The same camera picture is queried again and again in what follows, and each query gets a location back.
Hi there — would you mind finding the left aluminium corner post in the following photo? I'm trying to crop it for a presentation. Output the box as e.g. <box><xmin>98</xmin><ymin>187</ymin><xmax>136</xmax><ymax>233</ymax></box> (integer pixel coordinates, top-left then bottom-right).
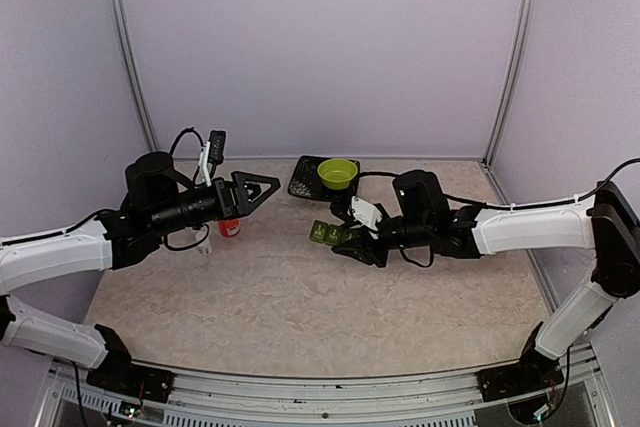
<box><xmin>110</xmin><ymin>0</ymin><xmax>159</xmax><ymax>152</ymax></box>

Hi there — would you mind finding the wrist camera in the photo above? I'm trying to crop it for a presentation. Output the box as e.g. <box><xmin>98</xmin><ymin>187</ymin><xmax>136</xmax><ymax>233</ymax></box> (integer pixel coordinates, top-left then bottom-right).
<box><xmin>330</xmin><ymin>196</ymin><xmax>383</xmax><ymax>232</ymax></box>
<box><xmin>198</xmin><ymin>130</ymin><xmax>227</xmax><ymax>187</ymax></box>

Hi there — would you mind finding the black patterned tray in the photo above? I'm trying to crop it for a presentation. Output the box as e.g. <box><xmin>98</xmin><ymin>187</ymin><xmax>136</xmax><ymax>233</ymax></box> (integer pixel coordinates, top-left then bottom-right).
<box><xmin>287</xmin><ymin>155</ymin><xmax>359</xmax><ymax>202</ymax></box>

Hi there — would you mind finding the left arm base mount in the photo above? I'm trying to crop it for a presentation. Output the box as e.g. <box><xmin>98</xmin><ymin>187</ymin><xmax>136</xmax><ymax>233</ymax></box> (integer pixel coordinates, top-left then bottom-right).
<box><xmin>86</xmin><ymin>360</ymin><xmax>175</xmax><ymax>403</ymax></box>

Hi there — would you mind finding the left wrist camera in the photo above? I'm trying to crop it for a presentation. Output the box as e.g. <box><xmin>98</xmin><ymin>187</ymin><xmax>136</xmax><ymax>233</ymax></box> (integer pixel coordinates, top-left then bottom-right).
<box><xmin>198</xmin><ymin>130</ymin><xmax>227</xmax><ymax>187</ymax></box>

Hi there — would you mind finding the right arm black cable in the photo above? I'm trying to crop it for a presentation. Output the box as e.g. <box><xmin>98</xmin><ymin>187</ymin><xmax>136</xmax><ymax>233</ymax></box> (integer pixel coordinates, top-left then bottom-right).
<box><xmin>352</xmin><ymin>171</ymin><xmax>401</xmax><ymax>198</ymax></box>

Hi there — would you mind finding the aluminium corner post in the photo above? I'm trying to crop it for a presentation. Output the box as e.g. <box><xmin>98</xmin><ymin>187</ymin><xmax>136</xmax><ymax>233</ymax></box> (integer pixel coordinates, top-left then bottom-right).
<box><xmin>110</xmin><ymin>0</ymin><xmax>159</xmax><ymax>152</ymax></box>
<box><xmin>482</xmin><ymin>0</ymin><xmax>535</xmax><ymax>170</ymax></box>

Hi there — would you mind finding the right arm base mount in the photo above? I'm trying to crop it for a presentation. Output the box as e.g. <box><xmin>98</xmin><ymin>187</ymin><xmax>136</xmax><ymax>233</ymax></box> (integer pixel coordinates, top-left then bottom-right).
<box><xmin>476</xmin><ymin>355</ymin><xmax>564</xmax><ymax>402</ymax></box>

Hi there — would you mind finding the green pill organizer box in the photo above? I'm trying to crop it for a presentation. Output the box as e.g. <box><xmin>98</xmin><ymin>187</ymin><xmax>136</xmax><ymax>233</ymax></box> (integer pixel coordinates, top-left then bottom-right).
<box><xmin>309</xmin><ymin>220</ymin><xmax>362</xmax><ymax>247</ymax></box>

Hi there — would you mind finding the right aluminium corner post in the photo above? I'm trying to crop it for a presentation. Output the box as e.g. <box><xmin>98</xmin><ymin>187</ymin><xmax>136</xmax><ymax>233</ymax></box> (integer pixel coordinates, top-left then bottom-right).
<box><xmin>482</xmin><ymin>0</ymin><xmax>535</xmax><ymax>170</ymax></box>

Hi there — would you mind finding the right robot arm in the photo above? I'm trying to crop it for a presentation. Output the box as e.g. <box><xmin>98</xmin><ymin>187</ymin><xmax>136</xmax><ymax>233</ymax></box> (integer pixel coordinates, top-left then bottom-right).
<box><xmin>332</xmin><ymin>170</ymin><xmax>639</xmax><ymax>391</ymax></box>

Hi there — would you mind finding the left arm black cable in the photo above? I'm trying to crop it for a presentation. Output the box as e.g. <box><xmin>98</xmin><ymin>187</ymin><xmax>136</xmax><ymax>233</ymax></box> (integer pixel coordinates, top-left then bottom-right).
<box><xmin>168</xmin><ymin>127</ymin><xmax>206</xmax><ymax>168</ymax></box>

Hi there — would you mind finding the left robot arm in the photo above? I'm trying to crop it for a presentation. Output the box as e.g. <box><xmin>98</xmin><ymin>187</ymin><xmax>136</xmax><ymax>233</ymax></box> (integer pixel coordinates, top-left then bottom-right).
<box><xmin>1</xmin><ymin>152</ymin><xmax>280</xmax><ymax>392</ymax></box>

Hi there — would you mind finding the white pill bottle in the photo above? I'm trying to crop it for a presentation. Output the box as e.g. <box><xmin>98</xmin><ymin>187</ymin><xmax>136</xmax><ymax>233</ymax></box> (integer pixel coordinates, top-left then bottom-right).
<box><xmin>194</xmin><ymin>226</ymin><xmax>212</xmax><ymax>256</ymax></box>

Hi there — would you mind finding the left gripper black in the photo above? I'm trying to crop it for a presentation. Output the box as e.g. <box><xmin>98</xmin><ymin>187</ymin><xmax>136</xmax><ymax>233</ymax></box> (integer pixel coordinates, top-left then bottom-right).
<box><xmin>148</xmin><ymin>170</ymin><xmax>280</xmax><ymax>236</ymax></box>

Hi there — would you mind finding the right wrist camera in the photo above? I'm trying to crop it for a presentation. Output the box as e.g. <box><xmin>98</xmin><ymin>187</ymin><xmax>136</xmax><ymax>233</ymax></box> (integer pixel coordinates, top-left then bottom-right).
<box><xmin>330</xmin><ymin>196</ymin><xmax>383</xmax><ymax>232</ymax></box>

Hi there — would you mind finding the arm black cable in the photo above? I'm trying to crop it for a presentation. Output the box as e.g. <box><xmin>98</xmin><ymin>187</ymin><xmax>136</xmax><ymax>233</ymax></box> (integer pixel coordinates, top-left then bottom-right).
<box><xmin>168</xmin><ymin>127</ymin><xmax>206</xmax><ymax>168</ymax></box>
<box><xmin>352</xmin><ymin>171</ymin><xmax>401</xmax><ymax>198</ymax></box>

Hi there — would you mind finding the red pill bottle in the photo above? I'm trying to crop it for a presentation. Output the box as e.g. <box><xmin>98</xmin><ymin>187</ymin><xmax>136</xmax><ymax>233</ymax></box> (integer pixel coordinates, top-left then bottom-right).
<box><xmin>217</xmin><ymin>219</ymin><xmax>241</xmax><ymax>238</ymax></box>

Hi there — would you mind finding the lime green bowl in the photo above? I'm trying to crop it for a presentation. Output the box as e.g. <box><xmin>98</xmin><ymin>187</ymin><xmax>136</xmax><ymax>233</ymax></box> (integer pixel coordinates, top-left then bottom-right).
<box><xmin>317</xmin><ymin>158</ymin><xmax>359</xmax><ymax>190</ymax></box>

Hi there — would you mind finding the aluminium front frame rail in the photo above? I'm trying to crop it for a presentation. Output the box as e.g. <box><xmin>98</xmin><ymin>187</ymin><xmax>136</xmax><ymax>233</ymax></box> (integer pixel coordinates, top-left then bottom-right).
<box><xmin>34</xmin><ymin>344</ymin><xmax>618</xmax><ymax>426</ymax></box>

